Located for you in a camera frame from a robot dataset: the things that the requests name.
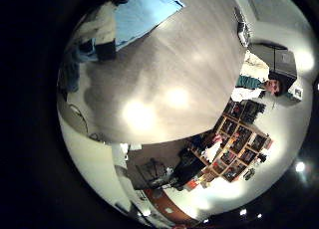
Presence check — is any black tripod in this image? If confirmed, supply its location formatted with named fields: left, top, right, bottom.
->
left=136, top=157, right=170, bottom=190

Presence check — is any grey box device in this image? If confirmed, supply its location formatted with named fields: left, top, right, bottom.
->
left=233, top=7, right=251, bottom=48

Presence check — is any thin black wire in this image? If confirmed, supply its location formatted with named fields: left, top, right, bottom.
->
left=68, top=103, right=91, bottom=135

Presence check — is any person in teal top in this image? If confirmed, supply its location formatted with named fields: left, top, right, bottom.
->
left=230, top=71, right=290, bottom=103

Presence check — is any orange brown curved bench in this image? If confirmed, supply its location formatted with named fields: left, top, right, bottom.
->
left=143, top=188, right=197, bottom=223

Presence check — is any wooden cubby shelf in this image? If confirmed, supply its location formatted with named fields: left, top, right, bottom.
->
left=188, top=99, right=273, bottom=183

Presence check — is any light blue clothing piece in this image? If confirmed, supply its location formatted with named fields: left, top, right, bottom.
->
left=114, top=0, right=185, bottom=51

